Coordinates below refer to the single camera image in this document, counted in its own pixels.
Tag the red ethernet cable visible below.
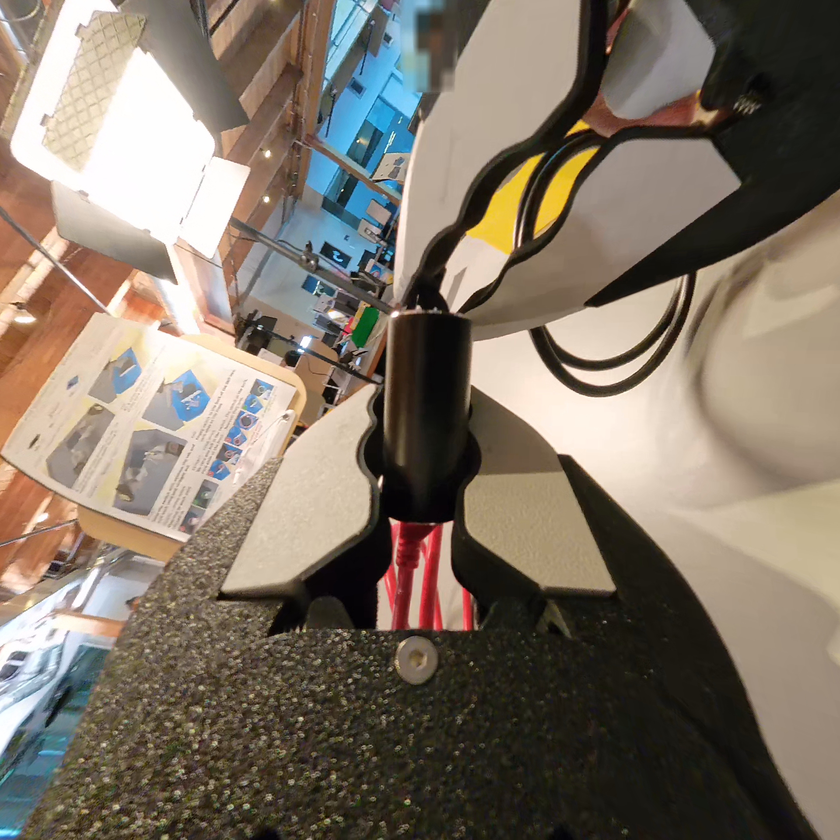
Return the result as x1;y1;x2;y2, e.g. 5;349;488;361
384;518;473;631

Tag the black ethernet port box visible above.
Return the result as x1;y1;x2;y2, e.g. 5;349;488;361
379;308;475;522

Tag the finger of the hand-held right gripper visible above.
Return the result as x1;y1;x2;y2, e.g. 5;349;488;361
392;0;608;316
438;123;756;342

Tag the printed instruction sheet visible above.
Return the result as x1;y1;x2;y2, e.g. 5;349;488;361
0;314;298;542

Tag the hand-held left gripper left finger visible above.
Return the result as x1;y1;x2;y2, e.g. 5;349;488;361
220;384;395;636

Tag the black ethernet cable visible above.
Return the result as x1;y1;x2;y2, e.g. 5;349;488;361
394;0;697;398

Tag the studio light panel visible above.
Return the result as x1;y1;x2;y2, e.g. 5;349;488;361
10;0;252;284

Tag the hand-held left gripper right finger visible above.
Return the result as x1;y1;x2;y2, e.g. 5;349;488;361
451;387;618;636

